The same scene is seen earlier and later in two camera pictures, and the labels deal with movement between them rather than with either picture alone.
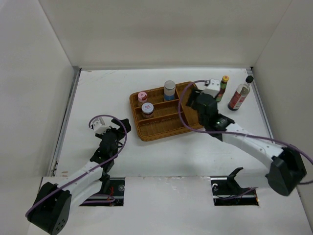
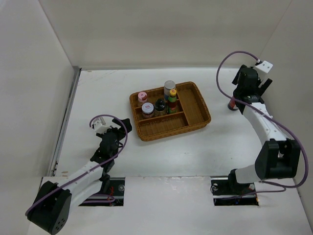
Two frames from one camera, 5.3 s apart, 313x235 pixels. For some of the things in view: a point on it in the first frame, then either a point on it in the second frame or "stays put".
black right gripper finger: (192, 100) → (265, 86)
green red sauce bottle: (223, 86) → (172, 101)
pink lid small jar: (142, 97) stays put
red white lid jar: (147, 108) stays put
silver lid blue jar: (169, 90) stays put
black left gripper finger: (126, 123) stays put
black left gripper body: (119, 133) stays put
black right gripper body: (201, 120) → (235, 80)
